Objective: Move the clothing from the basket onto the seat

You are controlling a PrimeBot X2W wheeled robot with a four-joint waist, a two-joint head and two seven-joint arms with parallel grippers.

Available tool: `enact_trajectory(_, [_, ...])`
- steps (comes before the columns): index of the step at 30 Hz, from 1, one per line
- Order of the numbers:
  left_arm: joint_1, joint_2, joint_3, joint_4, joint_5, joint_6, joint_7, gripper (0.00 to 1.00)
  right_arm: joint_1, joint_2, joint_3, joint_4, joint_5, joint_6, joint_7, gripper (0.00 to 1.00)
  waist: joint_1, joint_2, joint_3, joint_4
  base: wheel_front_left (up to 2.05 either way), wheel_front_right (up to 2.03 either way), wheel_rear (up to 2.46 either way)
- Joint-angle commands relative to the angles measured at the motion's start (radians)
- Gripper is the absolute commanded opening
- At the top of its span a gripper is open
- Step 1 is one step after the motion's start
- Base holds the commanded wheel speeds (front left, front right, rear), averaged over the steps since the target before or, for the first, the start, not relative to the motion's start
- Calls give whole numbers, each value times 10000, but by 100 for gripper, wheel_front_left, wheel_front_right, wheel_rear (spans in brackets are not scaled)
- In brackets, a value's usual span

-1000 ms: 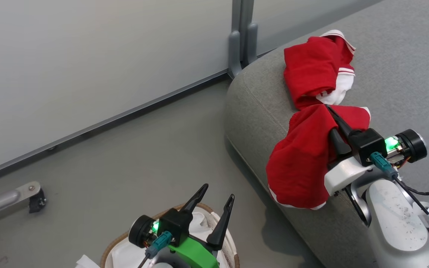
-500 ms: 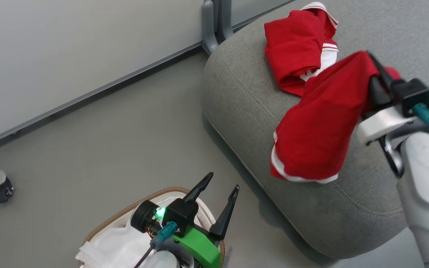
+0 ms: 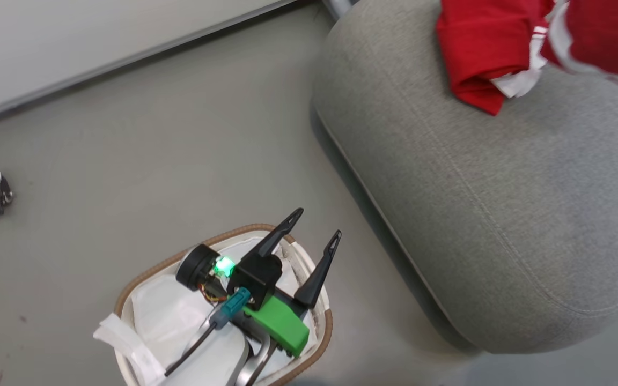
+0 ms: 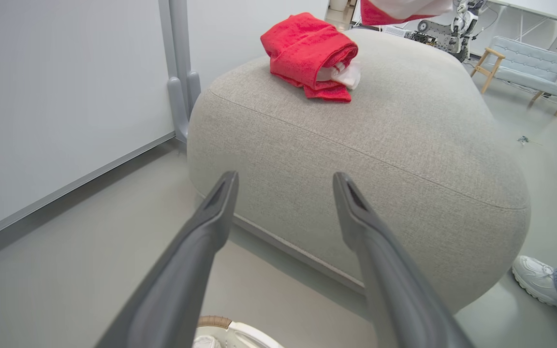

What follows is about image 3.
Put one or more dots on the white laundry basket brown rim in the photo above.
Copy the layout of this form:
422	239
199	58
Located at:
137	279

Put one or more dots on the black round wrist camera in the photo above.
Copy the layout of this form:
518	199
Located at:
196	266

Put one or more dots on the grey partition bottom rail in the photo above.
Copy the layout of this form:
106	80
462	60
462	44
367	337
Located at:
100	61

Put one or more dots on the grey fabric sofa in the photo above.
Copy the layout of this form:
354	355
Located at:
491	203

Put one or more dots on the grey partition post with feet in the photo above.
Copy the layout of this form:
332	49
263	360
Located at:
340	6

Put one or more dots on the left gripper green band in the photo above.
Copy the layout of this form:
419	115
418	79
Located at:
279	321

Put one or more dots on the red and white garment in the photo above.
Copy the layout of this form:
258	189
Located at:
480	48

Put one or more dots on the white basket liner cloth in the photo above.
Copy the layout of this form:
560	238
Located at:
169	311

